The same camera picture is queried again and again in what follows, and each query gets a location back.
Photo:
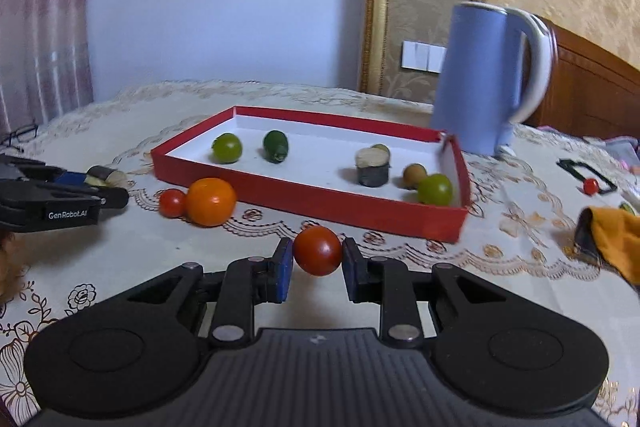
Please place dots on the pink patterned curtain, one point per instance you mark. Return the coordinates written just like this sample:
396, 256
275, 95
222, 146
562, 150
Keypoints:
40, 7

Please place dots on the wooden headboard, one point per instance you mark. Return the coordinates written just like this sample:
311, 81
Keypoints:
590, 92

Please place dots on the red cherry tomato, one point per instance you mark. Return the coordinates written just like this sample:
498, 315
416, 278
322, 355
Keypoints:
317, 251
172, 203

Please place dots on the person's left forearm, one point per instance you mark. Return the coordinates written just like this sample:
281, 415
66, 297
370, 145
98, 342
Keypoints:
9, 267

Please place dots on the small green tomato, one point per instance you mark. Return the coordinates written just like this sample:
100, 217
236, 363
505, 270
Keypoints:
227, 149
436, 190

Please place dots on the dark sugarcane piece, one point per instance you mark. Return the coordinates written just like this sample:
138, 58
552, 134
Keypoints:
112, 178
372, 169

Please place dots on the orange and grey cloth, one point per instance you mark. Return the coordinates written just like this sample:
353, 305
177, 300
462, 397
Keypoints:
617, 237

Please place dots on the crumpled grey cloth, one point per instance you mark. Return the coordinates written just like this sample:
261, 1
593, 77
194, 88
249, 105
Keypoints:
617, 149

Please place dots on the black frame with red ball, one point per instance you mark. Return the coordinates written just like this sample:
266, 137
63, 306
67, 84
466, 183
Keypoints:
591, 186

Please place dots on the white wall light switch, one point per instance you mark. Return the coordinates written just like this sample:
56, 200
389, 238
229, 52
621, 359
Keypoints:
422, 56

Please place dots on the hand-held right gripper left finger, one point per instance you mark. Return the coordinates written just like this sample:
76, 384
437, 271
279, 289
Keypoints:
284, 269

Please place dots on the small pale fruit piece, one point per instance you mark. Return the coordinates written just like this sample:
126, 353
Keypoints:
382, 148

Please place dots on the red shallow box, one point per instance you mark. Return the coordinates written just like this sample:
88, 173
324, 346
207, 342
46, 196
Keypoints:
300, 192

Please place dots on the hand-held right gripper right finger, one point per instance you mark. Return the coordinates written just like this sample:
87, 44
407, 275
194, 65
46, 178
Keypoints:
351, 269

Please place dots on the orange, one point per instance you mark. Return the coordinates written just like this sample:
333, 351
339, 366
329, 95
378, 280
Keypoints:
211, 202

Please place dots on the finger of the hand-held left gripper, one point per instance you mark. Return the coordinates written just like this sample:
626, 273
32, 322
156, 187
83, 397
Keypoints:
107, 198
72, 178

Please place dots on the black eyeglasses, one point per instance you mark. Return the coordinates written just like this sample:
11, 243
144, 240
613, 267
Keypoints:
22, 133

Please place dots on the dark green oval fruit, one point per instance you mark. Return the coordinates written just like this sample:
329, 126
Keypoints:
276, 146

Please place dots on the small tan longan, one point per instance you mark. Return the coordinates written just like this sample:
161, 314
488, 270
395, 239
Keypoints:
413, 174

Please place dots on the blue electric kettle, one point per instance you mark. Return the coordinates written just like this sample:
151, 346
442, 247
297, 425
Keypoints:
475, 82

